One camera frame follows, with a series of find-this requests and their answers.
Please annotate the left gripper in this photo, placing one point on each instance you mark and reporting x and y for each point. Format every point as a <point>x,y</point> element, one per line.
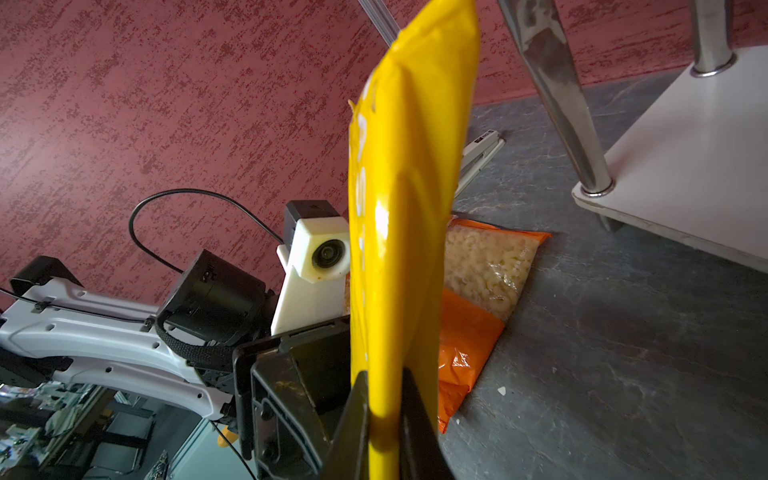
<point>290,392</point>

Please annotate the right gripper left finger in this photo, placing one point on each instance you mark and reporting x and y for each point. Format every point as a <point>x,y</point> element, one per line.
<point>348,457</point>

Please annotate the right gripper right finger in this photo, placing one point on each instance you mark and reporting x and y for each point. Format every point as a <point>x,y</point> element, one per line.
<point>420,455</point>

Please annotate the black white stapler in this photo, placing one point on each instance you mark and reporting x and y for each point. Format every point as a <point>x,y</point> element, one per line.
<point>476,155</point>

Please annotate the yellow spaghetti bag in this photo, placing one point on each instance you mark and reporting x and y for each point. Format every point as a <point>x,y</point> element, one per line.
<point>406,139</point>

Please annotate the white two-tier shelf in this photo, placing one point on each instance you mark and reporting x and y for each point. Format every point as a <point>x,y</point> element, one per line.
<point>693,167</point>

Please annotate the orange macaroni bag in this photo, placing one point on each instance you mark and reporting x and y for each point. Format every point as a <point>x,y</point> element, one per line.
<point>485,271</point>

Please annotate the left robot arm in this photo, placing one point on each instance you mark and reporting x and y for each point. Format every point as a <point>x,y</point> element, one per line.
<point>180,353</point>

